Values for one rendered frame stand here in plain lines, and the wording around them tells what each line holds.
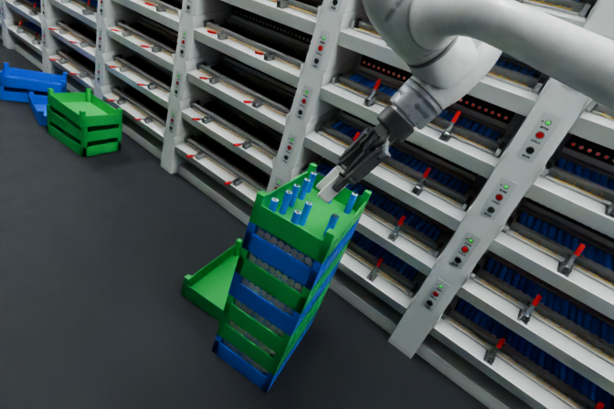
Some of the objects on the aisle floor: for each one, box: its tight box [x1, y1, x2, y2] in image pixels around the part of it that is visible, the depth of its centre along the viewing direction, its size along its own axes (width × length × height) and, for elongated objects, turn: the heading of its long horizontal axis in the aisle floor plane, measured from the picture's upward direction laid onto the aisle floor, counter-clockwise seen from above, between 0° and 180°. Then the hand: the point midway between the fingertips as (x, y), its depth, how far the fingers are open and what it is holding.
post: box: [266, 0, 397, 194], centre depth 121 cm, size 20×9×174 cm, turn 113°
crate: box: [181, 238, 243, 322], centre depth 121 cm, size 30×20×8 cm
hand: (332, 184), depth 72 cm, fingers open, 3 cm apart
